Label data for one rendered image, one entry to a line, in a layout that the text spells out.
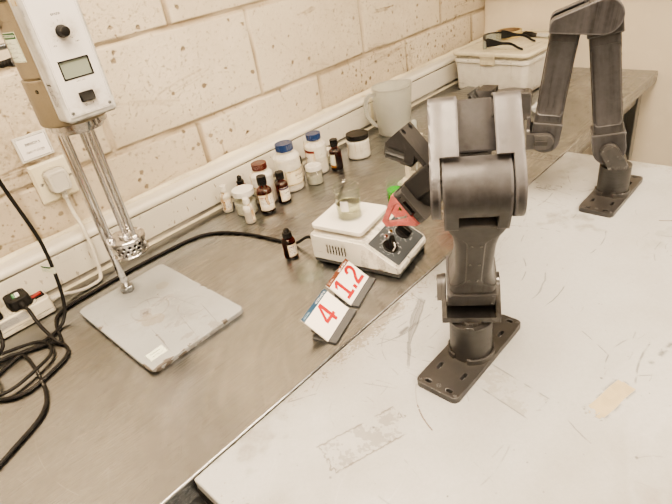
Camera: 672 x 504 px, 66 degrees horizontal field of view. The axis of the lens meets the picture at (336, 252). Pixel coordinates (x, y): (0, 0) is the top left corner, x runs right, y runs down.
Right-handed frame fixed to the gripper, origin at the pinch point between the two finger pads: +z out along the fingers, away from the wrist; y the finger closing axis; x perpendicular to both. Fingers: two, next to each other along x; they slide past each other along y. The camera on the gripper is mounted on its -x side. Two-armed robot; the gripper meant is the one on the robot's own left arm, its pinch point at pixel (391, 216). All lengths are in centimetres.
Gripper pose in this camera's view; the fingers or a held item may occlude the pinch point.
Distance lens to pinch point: 93.9
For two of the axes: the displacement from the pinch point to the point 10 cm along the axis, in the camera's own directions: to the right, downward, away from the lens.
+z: -5.4, 4.1, 7.3
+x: 6.5, 7.5, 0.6
